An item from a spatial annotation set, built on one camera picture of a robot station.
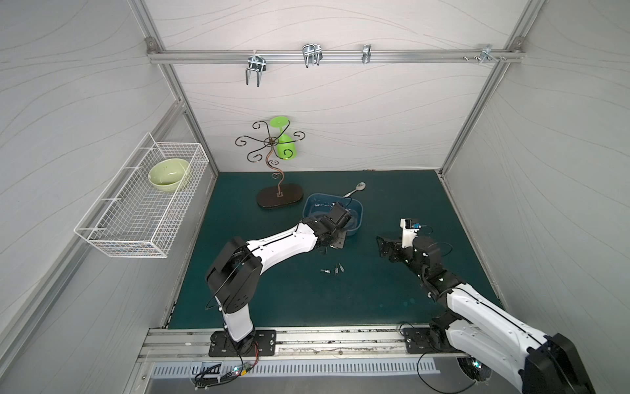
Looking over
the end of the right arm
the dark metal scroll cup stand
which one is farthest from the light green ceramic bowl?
the end of the right arm

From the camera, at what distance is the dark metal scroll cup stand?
856mm

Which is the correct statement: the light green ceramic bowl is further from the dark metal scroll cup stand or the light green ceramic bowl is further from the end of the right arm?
the end of the right arm
